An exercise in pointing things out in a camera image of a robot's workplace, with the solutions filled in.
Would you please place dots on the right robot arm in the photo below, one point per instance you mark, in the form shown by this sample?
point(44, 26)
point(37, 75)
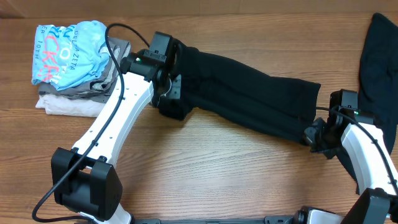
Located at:
point(355, 133)

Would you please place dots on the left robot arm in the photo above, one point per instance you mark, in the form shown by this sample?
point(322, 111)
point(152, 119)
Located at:
point(84, 177)

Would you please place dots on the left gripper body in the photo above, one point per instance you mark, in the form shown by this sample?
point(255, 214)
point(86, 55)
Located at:
point(172, 88)

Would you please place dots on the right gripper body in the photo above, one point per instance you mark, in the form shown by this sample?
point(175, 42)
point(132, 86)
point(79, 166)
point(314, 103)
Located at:
point(321, 138)

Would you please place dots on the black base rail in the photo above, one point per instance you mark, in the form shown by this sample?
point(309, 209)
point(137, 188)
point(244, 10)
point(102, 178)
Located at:
point(211, 221)

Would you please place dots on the black t-shirt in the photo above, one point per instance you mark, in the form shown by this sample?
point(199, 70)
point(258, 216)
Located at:
point(277, 106)

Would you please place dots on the grey folded shirt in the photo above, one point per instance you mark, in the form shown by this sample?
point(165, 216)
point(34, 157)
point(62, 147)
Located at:
point(100, 89)

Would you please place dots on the beige folded shirt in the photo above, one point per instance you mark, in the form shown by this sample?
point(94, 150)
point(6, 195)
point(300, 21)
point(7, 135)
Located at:
point(59, 105)

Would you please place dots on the light blue printed t-shirt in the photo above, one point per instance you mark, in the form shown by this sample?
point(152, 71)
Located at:
point(66, 57)

